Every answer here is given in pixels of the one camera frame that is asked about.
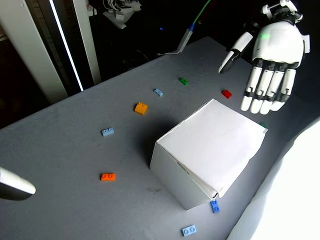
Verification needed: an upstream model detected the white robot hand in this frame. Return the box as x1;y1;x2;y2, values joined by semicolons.
217;21;311;116
0;166;37;202

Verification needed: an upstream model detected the cardboard box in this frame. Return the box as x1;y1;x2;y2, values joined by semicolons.
149;98;270;211

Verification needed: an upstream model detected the grey table cloth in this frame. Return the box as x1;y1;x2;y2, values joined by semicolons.
0;36;320;240

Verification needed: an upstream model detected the grey adapter with blue plug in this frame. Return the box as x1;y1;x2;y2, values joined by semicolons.
176;23;195;54

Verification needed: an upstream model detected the orange flat toy brick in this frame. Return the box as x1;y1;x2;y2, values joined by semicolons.
100;172;117;182

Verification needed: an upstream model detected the large white panel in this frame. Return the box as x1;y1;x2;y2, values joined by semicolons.
0;0;69;105

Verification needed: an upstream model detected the white light strip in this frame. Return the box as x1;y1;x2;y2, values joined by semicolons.
49;0;85;92

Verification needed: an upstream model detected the yellow-orange thick toy brick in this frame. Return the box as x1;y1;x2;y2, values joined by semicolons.
134;101;149;116

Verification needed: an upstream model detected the white plastic parts bundle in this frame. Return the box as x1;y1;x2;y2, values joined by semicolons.
102;0;142;30

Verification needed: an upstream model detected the white post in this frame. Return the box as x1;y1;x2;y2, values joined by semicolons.
72;0;102;85

